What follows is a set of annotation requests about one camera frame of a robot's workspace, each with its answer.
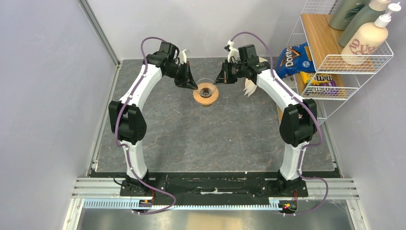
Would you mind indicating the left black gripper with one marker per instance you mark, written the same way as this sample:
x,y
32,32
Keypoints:
x,y
187,81

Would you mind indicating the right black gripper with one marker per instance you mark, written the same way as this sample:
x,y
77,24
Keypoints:
x,y
223,77

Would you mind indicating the clear glass dripper cone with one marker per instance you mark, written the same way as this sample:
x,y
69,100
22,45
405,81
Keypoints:
x,y
206,87

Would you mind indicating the round wooden dripper stand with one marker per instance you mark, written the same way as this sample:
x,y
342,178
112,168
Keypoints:
x,y
205,102

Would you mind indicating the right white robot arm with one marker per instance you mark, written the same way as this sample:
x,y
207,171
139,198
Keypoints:
x,y
298,121

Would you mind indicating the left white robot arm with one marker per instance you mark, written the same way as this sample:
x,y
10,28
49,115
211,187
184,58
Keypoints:
x,y
126,118

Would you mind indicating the blue Doritos chip bag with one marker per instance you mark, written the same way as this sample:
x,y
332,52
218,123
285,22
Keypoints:
x,y
294,59

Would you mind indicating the yellow M&M's candy bag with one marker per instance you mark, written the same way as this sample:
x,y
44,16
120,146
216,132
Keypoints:
x,y
319,84

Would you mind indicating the dark green bottle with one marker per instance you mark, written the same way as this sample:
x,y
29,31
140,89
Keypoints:
x,y
345,12

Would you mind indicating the cream pump lotion bottle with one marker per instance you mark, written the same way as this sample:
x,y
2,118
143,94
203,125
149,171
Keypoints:
x,y
368,38

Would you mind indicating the green bottle beige cap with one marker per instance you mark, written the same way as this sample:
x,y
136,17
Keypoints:
x,y
369,13

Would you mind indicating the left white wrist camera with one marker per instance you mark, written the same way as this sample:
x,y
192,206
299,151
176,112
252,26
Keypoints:
x,y
183,56

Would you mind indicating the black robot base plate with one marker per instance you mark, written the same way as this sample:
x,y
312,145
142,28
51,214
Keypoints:
x,y
219,188

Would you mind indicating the white wire shelf rack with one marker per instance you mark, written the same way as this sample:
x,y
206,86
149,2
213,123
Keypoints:
x,y
312,28

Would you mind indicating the aluminium frame rail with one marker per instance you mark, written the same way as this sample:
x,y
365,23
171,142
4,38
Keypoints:
x,y
96,204

